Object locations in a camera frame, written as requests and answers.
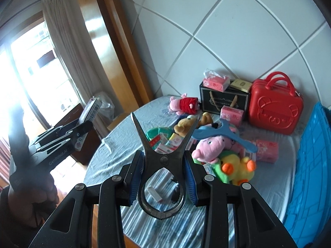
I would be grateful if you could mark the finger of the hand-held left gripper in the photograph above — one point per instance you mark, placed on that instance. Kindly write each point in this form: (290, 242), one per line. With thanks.
(75, 129)
(73, 142)

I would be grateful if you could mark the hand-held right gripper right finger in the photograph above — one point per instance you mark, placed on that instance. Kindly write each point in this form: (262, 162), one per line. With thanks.
(190, 183)

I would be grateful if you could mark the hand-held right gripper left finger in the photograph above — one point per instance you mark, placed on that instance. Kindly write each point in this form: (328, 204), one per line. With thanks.
(137, 178)

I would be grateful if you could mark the long white ointment box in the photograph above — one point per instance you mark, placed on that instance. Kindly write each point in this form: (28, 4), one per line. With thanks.
(90, 111)

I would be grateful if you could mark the green frog plush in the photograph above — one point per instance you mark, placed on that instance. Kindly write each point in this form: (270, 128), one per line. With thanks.
(219, 173)

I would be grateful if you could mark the black plastic tongs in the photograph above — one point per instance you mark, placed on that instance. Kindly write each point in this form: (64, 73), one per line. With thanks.
(163, 159)

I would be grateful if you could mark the pink pig plush blue clothes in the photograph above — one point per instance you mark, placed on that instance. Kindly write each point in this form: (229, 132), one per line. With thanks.
(209, 147)

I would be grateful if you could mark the yellow duck plush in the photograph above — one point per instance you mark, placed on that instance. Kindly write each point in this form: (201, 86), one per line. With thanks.
(238, 170)

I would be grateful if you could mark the blue plastic crate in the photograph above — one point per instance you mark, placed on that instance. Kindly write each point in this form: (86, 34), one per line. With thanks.
(310, 173)

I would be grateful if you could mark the person's left hand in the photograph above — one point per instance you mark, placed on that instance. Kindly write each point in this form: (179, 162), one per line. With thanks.
(38, 204)

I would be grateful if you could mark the white medicine box red print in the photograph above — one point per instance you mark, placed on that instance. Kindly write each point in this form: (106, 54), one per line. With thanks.
(155, 194)

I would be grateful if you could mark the clear plastic bag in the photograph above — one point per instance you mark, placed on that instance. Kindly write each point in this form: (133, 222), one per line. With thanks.
(107, 108)

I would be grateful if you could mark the red and white box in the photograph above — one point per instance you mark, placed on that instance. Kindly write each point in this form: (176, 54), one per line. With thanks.
(158, 142)

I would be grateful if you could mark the pink sanitary pad pack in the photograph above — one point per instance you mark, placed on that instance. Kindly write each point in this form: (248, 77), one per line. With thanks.
(177, 140)

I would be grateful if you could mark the green plastic packet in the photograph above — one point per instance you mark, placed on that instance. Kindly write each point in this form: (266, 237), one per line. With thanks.
(152, 134)

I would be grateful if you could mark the brown bear plush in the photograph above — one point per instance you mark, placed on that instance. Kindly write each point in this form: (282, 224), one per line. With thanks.
(183, 128)

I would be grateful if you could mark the small pink tissue pack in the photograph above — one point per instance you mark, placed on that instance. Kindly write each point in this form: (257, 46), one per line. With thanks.
(232, 116)

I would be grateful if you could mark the pink pig plush red dress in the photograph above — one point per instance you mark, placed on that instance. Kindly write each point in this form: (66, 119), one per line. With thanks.
(187, 103)

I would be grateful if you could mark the pink flowered tissue pack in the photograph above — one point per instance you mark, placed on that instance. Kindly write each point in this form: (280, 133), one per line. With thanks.
(267, 151)

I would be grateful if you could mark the black gift bag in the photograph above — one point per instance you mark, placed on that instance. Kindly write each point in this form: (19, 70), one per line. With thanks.
(206, 100)

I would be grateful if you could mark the open pink tissue pack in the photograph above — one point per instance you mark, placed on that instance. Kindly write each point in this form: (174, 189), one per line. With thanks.
(216, 84)

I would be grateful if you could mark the gold flat box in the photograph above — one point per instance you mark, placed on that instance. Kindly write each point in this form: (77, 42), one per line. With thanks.
(240, 85)

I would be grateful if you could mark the red toy suitcase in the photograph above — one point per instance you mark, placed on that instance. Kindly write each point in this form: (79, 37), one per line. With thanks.
(274, 108)

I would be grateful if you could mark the wooden door frame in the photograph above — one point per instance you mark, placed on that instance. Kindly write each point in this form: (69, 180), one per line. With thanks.
(116, 44)

